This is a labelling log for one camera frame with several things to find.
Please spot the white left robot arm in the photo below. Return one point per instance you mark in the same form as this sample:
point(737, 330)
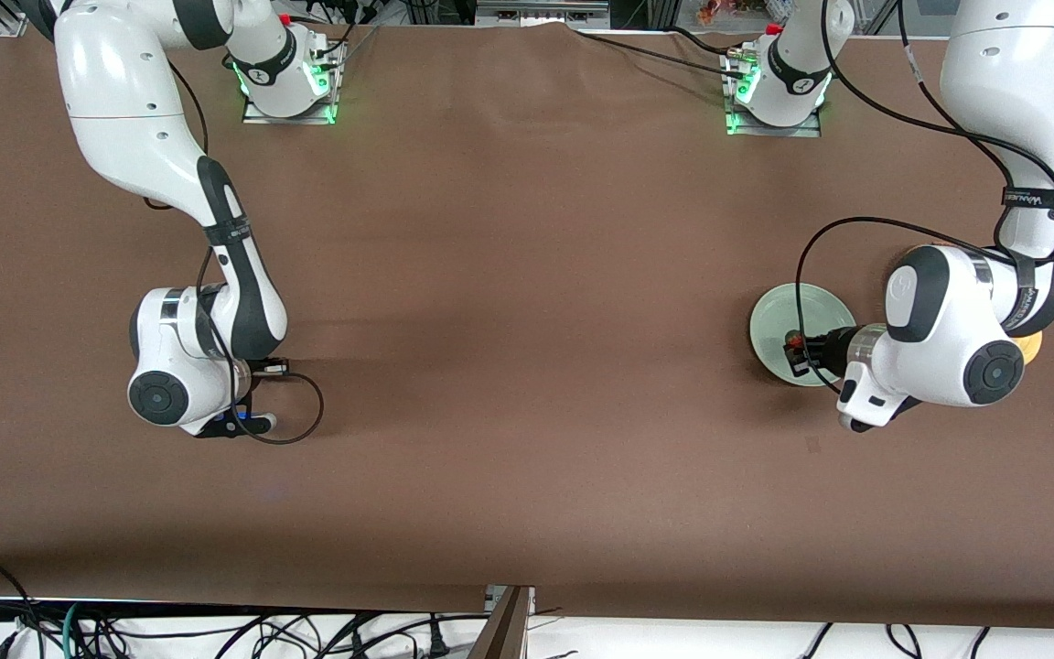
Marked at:
point(1012, 82)

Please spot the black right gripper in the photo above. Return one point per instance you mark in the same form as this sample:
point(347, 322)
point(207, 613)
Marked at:
point(248, 398)

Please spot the small silver metal bracket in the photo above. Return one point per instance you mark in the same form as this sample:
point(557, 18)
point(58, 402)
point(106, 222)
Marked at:
point(495, 597)

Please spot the brown wooden post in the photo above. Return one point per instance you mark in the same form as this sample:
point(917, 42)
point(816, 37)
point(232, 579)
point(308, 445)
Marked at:
point(504, 636)

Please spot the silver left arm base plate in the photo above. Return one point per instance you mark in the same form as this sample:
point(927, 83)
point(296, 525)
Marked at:
point(774, 128)

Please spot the brown table cover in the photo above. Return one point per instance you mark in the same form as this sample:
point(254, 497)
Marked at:
point(527, 275)

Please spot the yellow banana bunch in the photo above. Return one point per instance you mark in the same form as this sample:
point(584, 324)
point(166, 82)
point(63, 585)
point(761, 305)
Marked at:
point(1028, 348)

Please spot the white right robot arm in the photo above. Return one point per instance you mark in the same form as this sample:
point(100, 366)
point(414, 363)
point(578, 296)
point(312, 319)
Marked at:
point(124, 110)

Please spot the grey metal frame rail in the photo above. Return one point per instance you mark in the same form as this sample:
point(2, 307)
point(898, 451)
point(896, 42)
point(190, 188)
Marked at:
point(541, 11)

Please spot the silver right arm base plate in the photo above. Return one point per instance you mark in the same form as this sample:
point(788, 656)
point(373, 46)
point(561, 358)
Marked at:
point(289, 117)

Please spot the light green round plate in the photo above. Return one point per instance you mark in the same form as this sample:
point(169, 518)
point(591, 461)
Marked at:
point(774, 320)

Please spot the brown wicker basket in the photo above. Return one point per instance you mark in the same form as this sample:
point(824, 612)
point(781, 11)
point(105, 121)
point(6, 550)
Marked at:
point(925, 248)

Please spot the aluminium frame corner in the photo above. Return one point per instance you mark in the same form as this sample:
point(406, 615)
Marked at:
point(13, 23)

